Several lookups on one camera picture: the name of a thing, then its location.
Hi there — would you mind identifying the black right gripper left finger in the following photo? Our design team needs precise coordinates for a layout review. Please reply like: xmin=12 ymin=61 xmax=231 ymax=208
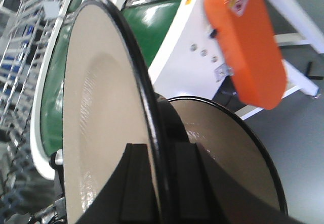
xmin=77 ymin=144 xmax=159 ymax=223

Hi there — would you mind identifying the beige plate black rim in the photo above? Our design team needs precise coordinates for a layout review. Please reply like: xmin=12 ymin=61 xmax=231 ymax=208
xmin=63 ymin=0 xmax=174 ymax=223

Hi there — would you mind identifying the orange motor cover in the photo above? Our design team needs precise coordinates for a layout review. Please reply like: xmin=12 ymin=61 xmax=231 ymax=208
xmin=204 ymin=0 xmax=287 ymax=110

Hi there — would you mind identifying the metal roller rack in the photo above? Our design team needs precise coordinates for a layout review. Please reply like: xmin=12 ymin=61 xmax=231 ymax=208
xmin=1 ymin=0 xmax=71 ymax=223

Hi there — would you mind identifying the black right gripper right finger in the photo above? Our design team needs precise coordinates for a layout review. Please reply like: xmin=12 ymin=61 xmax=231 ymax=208
xmin=164 ymin=142 xmax=324 ymax=224

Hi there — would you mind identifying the white control box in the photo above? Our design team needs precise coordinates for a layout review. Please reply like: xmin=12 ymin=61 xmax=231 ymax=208
xmin=42 ymin=1 xmax=60 ymax=19

